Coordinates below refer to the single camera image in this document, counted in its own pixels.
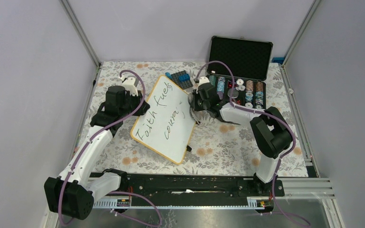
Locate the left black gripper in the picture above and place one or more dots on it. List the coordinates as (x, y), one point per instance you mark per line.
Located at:
(139, 99)

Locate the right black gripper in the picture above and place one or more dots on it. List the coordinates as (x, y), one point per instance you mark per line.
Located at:
(196, 94)

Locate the yellow framed whiteboard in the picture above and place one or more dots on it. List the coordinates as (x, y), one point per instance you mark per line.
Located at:
(167, 126)

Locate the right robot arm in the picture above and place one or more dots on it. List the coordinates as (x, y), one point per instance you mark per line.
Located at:
(273, 135)

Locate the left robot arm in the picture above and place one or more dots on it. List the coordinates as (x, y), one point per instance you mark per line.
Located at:
(70, 193)

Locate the dark grey lego baseplate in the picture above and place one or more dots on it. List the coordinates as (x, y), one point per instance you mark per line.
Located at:
(182, 85)

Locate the blue lego brick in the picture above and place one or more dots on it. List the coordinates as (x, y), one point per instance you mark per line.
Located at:
(184, 77)

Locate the black poker chip case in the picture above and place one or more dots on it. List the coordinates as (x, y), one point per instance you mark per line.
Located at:
(248, 60)

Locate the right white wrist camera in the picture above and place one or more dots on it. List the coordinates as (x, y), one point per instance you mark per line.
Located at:
(203, 80)

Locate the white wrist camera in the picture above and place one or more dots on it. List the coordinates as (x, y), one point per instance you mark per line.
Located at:
(130, 83)
(203, 80)

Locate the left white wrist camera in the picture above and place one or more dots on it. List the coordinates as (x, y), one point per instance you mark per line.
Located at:
(130, 83)

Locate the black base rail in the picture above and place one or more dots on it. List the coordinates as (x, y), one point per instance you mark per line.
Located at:
(165, 190)

